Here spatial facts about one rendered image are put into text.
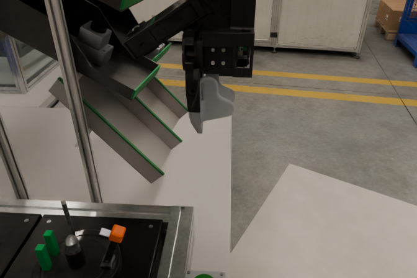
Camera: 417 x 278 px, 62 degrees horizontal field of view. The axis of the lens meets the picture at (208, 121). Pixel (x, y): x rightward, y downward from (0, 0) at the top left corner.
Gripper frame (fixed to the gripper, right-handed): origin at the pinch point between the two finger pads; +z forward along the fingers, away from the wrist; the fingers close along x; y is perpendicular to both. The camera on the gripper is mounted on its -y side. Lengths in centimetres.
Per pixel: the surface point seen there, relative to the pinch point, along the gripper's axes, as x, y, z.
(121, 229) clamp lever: -4.9, -11.1, 16.3
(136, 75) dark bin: 23.4, -14.3, 3.1
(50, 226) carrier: 3.9, -28.6, 26.2
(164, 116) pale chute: 38.5, -12.4, 21.4
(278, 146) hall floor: 175, 44, 123
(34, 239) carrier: 0.7, -30.2, 26.2
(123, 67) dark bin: 24.3, -17.1, 1.7
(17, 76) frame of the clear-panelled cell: 80, -78, 29
